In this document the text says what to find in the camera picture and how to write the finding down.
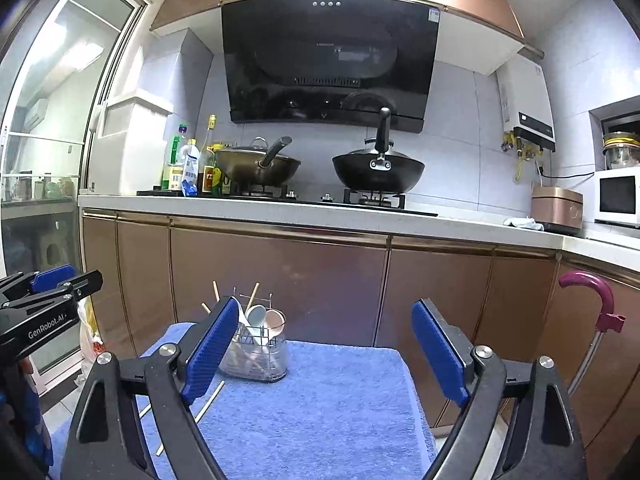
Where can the white storage container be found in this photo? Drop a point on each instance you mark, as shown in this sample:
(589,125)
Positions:
(130,155)

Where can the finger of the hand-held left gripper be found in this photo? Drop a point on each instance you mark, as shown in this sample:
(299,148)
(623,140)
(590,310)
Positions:
(50,279)
(75,287)

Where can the white microwave oven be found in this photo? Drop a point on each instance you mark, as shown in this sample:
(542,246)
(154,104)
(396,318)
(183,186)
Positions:
(617,195)

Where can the rose gold rice cooker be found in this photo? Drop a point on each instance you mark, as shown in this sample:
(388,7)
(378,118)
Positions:
(555,207)

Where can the beige pink spoon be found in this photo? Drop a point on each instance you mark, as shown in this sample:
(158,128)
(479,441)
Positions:
(274,321)

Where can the white air conditioner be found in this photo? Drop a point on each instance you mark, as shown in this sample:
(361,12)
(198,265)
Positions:
(36,112)

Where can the black gas stove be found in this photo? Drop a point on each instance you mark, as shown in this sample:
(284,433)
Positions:
(325,200)

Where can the black wok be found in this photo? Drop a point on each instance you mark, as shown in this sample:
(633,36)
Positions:
(375,175)

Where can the large cooking oil bottle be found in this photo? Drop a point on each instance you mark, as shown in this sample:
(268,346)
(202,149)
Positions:
(174,165)

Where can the glass wok lid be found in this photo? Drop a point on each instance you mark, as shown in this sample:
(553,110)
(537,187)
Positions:
(240,150)

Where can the glass jar with gold lid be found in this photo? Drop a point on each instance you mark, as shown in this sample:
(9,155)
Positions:
(620,152)

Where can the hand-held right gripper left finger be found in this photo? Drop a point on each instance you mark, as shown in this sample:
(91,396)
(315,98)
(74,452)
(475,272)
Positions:
(207,360)

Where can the plastic stool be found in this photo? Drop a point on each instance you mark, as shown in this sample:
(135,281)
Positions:
(54,255)

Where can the black range hood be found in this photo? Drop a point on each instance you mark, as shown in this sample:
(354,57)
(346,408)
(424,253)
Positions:
(325,60)

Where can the blue towel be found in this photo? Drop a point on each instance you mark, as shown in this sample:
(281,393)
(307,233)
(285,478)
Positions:
(325,410)

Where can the sliding glass door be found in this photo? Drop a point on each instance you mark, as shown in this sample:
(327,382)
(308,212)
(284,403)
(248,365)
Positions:
(115,85)

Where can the light blue spoon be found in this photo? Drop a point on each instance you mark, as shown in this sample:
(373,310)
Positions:
(256,316)

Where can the white water heater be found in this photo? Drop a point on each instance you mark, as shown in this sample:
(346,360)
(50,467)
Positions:
(525,100)

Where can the yellow capped sauce bottle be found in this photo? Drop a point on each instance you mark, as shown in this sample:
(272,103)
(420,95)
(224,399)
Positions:
(207,160)

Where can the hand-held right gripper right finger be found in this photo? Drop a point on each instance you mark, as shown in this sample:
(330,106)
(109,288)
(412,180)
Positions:
(442,360)

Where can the flat black tray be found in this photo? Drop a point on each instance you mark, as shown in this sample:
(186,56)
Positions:
(155,192)

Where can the green bottle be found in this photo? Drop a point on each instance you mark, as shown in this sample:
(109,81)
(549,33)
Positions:
(220,180)

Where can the bronze wok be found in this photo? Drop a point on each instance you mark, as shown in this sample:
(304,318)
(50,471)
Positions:
(250,170)

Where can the white cloth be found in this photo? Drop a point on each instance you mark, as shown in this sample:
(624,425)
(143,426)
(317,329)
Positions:
(522,223)

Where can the white plastic bag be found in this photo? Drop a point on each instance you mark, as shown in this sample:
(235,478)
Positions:
(92,330)

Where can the blue and white packet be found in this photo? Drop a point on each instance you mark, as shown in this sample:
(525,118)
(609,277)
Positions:
(191,170)

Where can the brown base cabinets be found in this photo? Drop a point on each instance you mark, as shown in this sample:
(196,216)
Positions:
(280,270)

